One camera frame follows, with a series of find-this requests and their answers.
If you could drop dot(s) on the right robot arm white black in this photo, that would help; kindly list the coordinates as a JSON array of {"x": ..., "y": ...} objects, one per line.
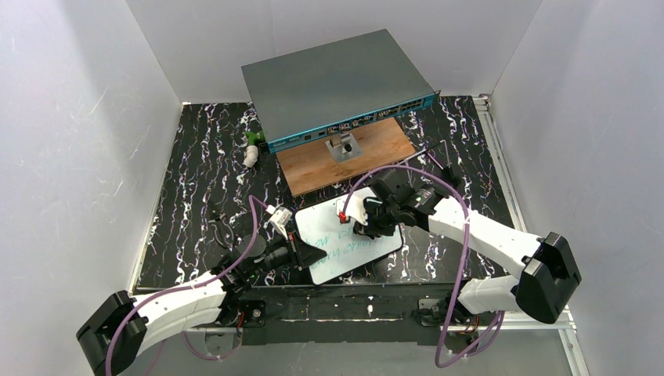
[{"x": 542, "y": 273}]

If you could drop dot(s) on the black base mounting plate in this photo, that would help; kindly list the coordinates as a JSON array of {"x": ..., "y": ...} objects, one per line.
[{"x": 360, "y": 313}]

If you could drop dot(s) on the grey teal network switch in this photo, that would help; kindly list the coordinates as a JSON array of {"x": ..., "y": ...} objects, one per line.
[{"x": 333, "y": 88}]

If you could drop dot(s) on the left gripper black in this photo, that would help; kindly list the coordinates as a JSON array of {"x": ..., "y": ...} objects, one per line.
[{"x": 298, "y": 252}]

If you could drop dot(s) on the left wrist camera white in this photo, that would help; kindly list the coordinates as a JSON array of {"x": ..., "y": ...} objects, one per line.
[{"x": 279, "y": 219}]

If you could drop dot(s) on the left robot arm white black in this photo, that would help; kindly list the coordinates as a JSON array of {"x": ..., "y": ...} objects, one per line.
[{"x": 124, "y": 326}]

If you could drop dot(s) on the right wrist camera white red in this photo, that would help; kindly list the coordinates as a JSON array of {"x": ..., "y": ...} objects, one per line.
[{"x": 351, "y": 207}]

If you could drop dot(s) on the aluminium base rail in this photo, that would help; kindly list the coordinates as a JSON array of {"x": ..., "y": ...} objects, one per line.
[{"x": 459, "y": 335}]

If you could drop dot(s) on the green white plastic toy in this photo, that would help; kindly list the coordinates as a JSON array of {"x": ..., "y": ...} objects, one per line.
[{"x": 254, "y": 139}]

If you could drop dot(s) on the wooden board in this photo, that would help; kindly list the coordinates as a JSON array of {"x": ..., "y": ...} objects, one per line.
[{"x": 314, "y": 165}]

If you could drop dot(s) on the silver metal bracket mount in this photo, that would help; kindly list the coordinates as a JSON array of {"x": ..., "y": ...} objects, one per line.
[{"x": 343, "y": 147}]

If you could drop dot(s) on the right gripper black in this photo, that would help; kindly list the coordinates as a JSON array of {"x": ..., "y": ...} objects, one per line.
[{"x": 380, "y": 214}]

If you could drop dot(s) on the small whiteboard black frame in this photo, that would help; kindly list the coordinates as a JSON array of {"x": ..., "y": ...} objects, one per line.
[{"x": 320, "y": 227}]

